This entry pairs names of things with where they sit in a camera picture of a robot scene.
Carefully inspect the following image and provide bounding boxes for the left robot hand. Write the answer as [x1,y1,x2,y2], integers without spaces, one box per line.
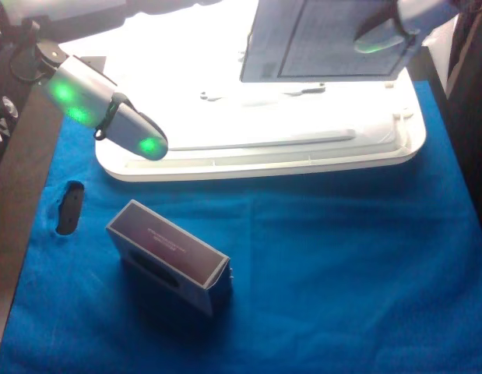
[105,93,170,161]

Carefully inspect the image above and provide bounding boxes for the maroon box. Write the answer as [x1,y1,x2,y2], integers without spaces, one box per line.
[105,199,234,317]

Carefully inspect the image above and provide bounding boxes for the dark blue box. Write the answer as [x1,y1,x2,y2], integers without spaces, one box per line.
[239,0,419,83]

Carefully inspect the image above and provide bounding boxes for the white plastic tray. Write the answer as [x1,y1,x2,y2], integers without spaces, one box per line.
[94,11,427,183]

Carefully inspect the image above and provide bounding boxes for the blue cloth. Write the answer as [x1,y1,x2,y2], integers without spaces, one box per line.
[0,79,482,374]

